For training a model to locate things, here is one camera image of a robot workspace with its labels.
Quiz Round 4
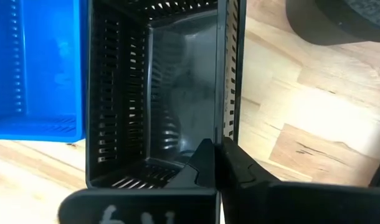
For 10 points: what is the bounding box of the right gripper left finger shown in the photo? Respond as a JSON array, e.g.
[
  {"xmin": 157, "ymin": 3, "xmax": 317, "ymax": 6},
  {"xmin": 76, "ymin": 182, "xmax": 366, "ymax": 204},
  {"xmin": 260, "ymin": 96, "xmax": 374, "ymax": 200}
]
[{"xmin": 57, "ymin": 138, "xmax": 221, "ymax": 224}]

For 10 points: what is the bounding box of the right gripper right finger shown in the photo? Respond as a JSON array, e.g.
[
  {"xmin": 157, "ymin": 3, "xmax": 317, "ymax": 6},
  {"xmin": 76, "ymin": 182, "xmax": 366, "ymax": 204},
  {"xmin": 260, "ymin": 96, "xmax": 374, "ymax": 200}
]
[{"xmin": 214, "ymin": 136, "xmax": 380, "ymax": 224}]

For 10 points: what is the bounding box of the black plastic slotted basket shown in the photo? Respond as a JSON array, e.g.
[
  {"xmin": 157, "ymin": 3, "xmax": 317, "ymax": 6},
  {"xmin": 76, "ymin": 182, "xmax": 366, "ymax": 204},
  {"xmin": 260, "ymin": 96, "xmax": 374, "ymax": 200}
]
[{"xmin": 85, "ymin": 0, "xmax": 247, "ymax": 190}]

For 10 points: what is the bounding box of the blue plastic slotted basket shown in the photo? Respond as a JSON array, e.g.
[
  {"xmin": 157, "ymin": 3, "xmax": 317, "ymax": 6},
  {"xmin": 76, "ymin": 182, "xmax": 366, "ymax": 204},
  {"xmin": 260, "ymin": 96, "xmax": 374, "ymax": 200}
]
[{"xmin": 0, "ymin": 0, "xmax": 87, "ymax": 143}]

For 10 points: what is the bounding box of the black round plant pot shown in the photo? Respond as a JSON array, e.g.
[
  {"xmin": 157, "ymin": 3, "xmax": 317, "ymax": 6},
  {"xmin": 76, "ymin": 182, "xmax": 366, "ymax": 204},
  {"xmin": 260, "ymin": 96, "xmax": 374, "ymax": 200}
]
[{"xmin": 285, "ymin": 0, "xmax": 380, "ymax": 47}]

